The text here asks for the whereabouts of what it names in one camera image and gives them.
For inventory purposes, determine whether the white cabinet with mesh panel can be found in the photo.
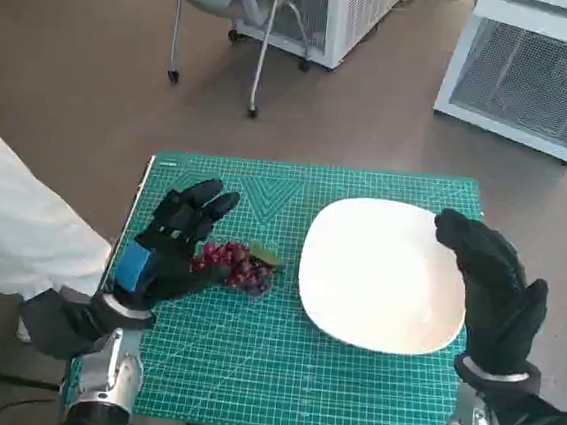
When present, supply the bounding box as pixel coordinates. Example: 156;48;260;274
428;0;567;167

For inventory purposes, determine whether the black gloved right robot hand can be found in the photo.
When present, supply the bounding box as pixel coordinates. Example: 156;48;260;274
419;206;557;382

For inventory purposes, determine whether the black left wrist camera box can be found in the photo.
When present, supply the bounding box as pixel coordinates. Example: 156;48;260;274
14;285;109;365

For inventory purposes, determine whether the green cutting mat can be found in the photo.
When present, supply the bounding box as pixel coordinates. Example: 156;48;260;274
64;141;490;425

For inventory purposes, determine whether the white square plate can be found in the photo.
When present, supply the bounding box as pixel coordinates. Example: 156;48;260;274
291;191;478;361

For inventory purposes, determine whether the white mesh cabinet on casters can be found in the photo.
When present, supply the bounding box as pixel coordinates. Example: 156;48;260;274
224;0;416;83

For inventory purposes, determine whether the purple toy grape bunch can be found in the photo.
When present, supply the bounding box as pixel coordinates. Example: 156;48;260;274
188;234;288;298

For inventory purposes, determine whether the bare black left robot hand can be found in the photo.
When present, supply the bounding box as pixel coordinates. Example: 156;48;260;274
112;170;243;314

